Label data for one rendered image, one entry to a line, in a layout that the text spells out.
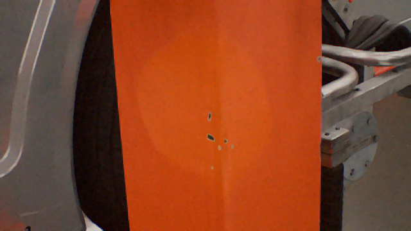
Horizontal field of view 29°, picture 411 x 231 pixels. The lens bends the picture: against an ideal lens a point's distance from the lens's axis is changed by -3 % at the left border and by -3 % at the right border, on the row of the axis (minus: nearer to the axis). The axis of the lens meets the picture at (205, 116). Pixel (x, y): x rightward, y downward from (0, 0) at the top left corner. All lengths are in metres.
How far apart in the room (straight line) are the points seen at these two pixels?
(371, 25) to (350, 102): 0.25
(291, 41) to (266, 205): 0.17
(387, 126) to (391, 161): 0.39
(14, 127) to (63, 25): 0.18
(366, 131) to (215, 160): 0.68
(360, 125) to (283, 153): 0.58
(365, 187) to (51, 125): 2.06
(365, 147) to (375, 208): 1.60
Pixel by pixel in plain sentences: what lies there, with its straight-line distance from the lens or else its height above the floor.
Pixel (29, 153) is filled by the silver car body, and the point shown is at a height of 0.93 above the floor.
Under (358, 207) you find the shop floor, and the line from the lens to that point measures 3.03.
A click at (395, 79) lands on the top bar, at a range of 1.39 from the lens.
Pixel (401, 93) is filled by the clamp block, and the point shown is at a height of 0.91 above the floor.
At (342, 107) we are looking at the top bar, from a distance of 1.26.
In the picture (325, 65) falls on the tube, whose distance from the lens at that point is 1.35.
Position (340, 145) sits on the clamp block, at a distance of 1.22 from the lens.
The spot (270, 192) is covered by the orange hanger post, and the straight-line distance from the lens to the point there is 0.84.
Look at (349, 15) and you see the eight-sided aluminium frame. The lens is 1.58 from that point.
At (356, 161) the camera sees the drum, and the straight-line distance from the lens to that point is 1.43.
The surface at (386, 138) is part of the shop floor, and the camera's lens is 3.63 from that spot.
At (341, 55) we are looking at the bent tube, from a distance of 1.42.
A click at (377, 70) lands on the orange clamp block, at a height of 0.88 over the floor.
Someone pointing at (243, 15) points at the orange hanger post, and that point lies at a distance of 0.75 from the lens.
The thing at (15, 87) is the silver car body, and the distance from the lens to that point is 1.26.
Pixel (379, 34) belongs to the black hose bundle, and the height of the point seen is 1.02.
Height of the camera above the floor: 1.42
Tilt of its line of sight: 21 degrees down
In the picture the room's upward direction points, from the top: 3 degrees counter-clockwise
